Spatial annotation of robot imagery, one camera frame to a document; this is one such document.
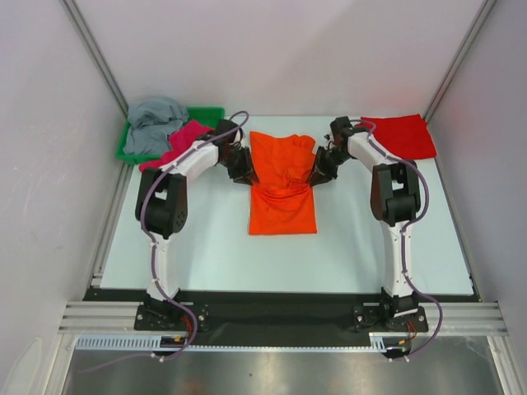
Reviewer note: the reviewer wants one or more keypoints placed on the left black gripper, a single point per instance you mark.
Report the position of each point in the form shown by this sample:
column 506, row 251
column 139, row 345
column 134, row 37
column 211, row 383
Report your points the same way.
column 245, row 173

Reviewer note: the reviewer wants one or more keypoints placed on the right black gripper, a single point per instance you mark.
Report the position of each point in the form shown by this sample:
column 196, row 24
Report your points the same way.
column 325, row 161

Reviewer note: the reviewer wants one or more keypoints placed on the orange t-shirt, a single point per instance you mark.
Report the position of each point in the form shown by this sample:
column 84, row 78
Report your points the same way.
column 282, row 201

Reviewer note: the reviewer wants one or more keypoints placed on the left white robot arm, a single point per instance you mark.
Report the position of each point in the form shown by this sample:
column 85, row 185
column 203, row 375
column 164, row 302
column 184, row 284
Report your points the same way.
column 162, row 211

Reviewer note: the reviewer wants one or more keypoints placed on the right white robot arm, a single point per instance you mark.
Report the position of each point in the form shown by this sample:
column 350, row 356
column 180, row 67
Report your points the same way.
column 395, row 202

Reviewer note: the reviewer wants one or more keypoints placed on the magenta t-shirt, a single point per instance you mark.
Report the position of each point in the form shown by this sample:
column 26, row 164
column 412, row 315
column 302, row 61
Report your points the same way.
column 180, row 142

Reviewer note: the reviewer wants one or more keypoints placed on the folded red t-shirt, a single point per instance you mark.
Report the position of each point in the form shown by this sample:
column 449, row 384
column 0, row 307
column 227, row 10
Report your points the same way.
column 406, row 137

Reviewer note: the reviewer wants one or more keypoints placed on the grey t-shirt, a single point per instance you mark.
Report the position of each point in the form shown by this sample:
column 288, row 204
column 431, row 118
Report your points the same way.
column 151, row 122

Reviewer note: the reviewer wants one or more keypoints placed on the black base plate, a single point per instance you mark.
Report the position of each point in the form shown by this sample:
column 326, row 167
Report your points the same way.
column 276, row 319

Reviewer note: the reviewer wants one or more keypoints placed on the aluminium frame rail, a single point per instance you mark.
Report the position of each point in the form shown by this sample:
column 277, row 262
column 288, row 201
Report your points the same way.
column 98, row 317

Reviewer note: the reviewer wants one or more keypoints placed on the aluminium corner post right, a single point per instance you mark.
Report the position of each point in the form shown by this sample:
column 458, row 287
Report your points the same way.
column 474, row 31

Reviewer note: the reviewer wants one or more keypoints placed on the aluminium corner post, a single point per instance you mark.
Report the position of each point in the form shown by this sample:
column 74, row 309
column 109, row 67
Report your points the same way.
column 80, row 25
column 474, row 31

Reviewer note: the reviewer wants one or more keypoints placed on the aluminium corner post left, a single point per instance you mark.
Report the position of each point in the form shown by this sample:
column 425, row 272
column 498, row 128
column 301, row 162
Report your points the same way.
column 80, row 25

